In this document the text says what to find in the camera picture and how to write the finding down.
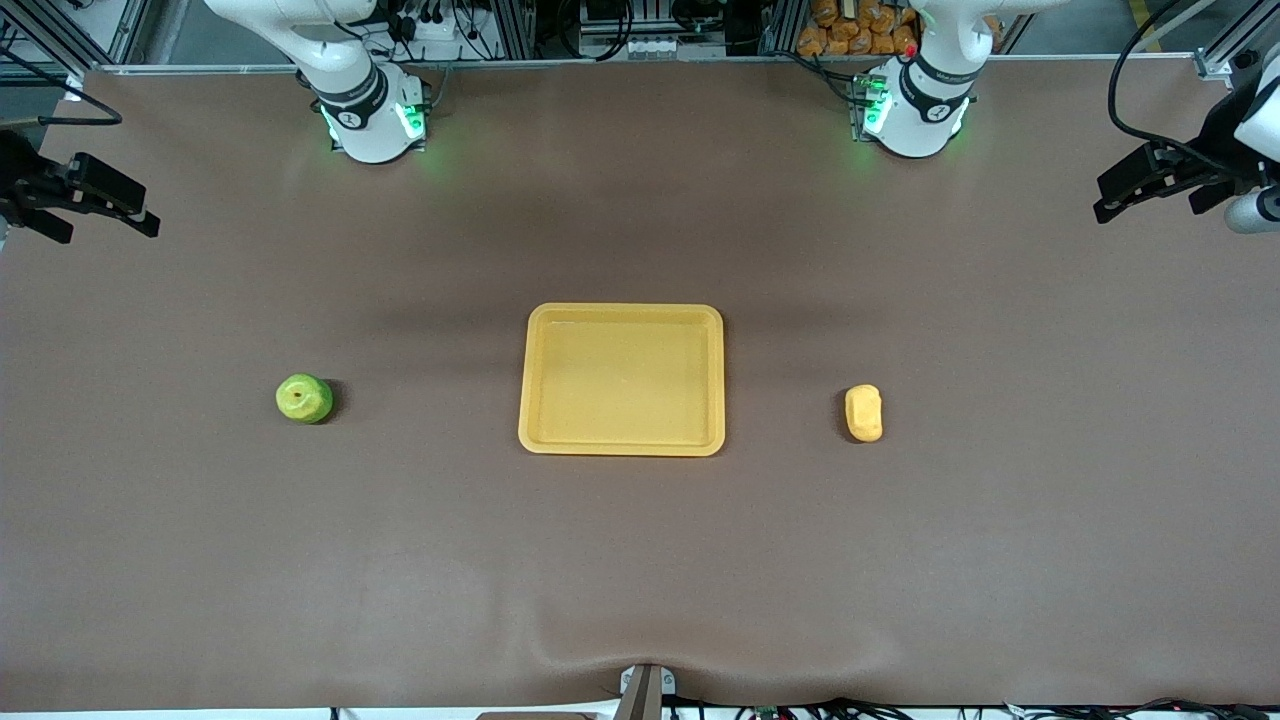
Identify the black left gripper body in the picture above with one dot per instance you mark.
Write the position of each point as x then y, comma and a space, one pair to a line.
1213, 139

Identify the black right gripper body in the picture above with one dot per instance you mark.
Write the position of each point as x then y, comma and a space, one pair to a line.
14, 172

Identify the green apple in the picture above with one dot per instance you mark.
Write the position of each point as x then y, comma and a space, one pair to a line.
303, 399

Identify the yellow potato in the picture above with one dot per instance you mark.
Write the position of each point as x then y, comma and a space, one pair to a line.
863, 413

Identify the yellow plastic tray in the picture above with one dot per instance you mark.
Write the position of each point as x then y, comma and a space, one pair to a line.
622, 385

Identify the bag of orange snacks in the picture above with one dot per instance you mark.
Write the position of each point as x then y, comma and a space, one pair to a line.
850, 30

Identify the white power strip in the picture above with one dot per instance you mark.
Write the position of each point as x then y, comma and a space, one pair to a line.
652, 47

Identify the brown table mat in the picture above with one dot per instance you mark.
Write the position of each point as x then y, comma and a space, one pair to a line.
640, 560

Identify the aluminium frame profile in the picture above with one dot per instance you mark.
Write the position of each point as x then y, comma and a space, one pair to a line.
40, 25
1225, 62

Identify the grey metal bracket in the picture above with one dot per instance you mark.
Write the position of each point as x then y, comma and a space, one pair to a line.
645, 692

